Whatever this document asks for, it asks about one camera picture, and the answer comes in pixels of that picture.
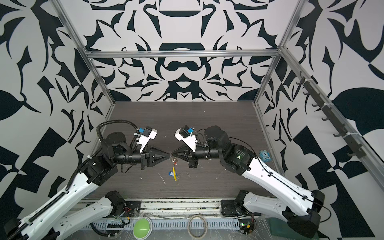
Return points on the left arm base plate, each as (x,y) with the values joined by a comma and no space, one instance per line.
(131,209)

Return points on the aluminium frame crossbar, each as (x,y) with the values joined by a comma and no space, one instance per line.
(181,54)

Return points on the white slotted cable duct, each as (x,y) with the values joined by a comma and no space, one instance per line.
(177,224)

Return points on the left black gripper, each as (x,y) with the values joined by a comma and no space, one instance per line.
(148,158)

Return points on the black wall hook rack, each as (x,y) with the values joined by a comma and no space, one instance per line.
(333,115)

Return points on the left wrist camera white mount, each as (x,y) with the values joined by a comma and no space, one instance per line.
(145,135)

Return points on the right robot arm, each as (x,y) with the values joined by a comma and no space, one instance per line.
(296,206)

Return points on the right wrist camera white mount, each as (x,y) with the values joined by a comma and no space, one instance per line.
(188,136)

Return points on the green round button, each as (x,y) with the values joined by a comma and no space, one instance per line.
(143,228)

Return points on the metal keyring with yellow tag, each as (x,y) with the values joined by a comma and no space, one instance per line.
(175,177)

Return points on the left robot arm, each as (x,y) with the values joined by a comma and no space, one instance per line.
(52,222)

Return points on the aluminium front rail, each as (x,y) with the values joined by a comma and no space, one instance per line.
(167,208)

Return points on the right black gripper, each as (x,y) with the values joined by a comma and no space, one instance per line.
(192,157)

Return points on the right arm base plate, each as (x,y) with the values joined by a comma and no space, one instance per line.
(228,209)

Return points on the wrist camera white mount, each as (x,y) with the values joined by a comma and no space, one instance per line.
(145,135)
(188,136)

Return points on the dark green cloth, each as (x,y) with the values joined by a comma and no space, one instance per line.
(278,227)

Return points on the light blue toy block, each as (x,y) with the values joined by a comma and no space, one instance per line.
(265,156)

